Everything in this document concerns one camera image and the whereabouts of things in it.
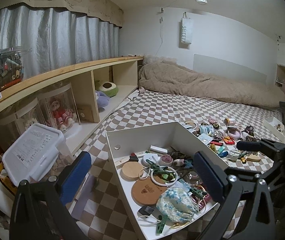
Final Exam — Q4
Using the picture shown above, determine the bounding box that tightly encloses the clear jar with lid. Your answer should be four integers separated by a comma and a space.
0, 46, 32, 92

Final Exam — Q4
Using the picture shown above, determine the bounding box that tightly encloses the round wooden lid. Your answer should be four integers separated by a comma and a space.
121, 161, 144, 180

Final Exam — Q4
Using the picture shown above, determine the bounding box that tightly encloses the white lidded plastic container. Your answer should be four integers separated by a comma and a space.
2, 124, 66, 186

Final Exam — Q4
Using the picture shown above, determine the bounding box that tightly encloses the white tray with blocks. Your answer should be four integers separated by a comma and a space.
263, 117, 285, 143

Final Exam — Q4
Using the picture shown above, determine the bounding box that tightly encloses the grey curtain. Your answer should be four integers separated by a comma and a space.
0, 5, 120, 79

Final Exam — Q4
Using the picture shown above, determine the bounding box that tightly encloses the ceiling smoke detector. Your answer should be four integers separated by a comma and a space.
196, 0, 208, 5

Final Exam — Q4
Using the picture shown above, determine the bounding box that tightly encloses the purple plush toy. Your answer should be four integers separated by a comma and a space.
95, 90, 110, 112

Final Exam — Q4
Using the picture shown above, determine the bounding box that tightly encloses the pink white cylinder bottle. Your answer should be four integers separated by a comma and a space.
224, 118, 236, 126

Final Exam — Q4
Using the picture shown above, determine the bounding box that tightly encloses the wooden bedside shelf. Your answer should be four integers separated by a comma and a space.
0, 56, 141, 155

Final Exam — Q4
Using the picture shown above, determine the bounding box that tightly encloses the doll in clear case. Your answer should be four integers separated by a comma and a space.
37, 83, 80, 133

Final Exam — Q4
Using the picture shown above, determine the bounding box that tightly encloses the leaf shaped wooden board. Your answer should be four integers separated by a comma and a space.
246, 154, 261, 162

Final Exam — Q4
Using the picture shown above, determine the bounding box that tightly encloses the round cork coaster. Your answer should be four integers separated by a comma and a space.
131, 178, 168, 205

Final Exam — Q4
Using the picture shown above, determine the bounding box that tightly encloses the green avocado plush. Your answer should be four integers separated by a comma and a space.
95, 80, 119, 98

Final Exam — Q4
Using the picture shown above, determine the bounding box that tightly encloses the pink round compact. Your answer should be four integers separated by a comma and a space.
227, 127, 242, 140

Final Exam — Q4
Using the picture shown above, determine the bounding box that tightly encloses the blue floral cloth pouch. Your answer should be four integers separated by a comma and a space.
156, 187, 198, 223

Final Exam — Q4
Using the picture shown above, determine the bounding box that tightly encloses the white rectangular box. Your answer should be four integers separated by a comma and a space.
150, 145, 168, 154

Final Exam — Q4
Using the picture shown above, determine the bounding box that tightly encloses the white hanging sweet bag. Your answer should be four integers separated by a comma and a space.
179, 12, 194, 48

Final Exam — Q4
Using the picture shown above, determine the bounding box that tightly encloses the green clothes peg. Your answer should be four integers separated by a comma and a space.
156, 215, 168, 235

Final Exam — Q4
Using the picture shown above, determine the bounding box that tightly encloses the beige fluffy blanket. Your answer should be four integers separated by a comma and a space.
138, 56, 285, 109

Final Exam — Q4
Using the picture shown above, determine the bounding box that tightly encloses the white storage bin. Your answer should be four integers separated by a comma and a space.
107, 122, 227, 239

